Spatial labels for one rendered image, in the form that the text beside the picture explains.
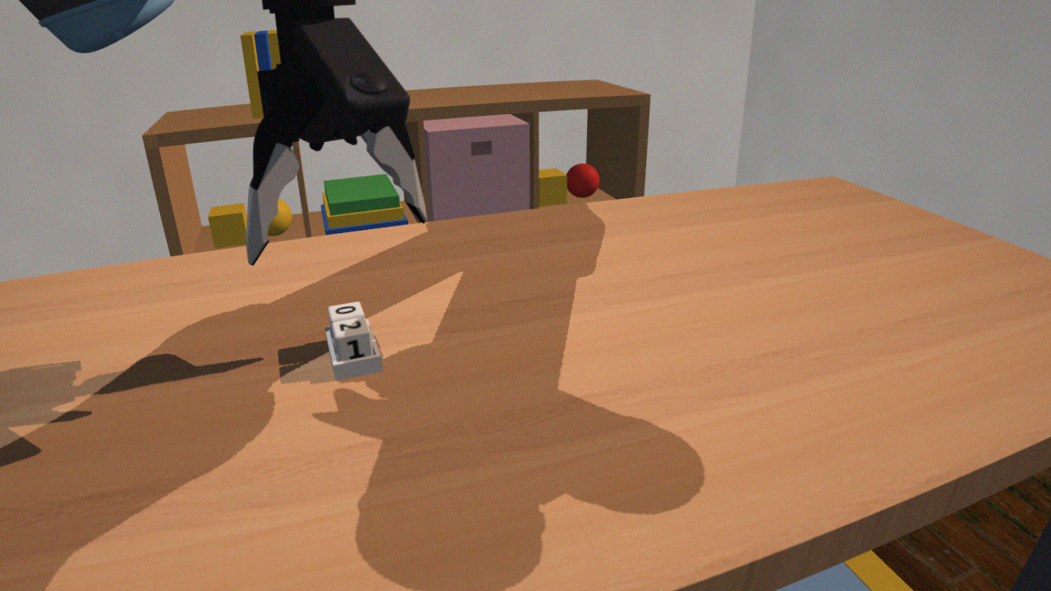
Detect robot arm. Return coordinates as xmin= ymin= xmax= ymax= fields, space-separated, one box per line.
xmin=19 ymin=0 xmax=411 ymax=131

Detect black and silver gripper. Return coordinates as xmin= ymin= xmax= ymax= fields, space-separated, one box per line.
xmin=246 ymin=0 xmax=427 ymax=266

